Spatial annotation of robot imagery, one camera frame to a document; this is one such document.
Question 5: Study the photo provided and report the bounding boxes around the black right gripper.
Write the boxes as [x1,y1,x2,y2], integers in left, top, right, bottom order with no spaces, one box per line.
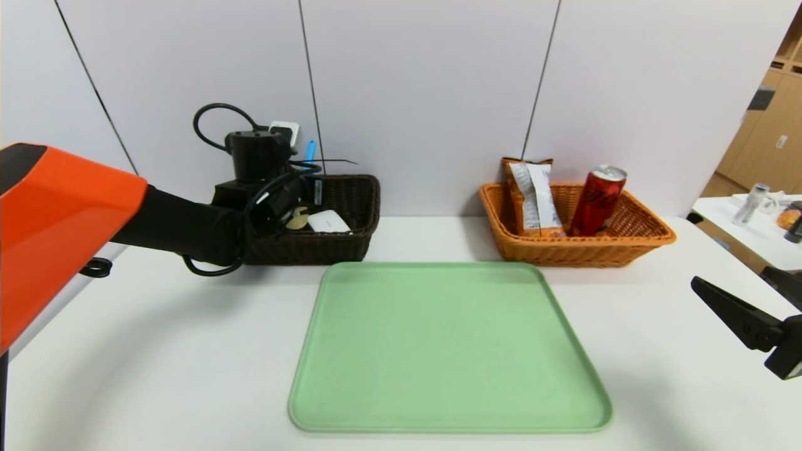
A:
[690,265,802,380]

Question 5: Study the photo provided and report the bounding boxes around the red soda can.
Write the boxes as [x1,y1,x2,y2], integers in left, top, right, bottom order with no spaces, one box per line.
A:
[568,165,629,237]

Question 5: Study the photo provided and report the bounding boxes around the orange snack bag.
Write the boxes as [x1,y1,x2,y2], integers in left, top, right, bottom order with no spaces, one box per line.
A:
[501,157,566,239]

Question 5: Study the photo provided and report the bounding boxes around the white rectangular case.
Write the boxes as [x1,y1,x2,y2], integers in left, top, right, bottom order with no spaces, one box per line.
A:
[306,210,352,234]

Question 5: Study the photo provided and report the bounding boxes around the yellow spoon with blue handle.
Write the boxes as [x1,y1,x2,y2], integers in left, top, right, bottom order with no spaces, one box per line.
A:
[287,140,317,231]

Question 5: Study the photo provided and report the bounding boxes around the orange wicker basket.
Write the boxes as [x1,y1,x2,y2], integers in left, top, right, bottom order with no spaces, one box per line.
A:
[479,182,677,269]

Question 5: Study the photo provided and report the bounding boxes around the dark brown wicker basket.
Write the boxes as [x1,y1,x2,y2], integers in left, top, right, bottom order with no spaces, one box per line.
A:
[241,174,382,265]

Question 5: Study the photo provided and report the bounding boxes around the white side table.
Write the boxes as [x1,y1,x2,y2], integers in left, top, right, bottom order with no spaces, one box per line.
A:
[689,194,802,274]

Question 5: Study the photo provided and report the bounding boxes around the clear silver bottle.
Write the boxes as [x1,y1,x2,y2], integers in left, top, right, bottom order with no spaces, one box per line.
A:
[732,184,770,226]

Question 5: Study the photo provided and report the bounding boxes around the light wooden cabinet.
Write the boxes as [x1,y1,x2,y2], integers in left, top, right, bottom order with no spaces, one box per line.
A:
[699,5,802,200]

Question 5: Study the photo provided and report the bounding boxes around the light green plastic tray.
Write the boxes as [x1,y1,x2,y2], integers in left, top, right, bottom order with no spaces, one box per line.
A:
[288,261,613,434]

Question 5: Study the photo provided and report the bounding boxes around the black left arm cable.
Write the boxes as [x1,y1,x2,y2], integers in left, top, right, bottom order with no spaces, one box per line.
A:
[80,103,359,278]

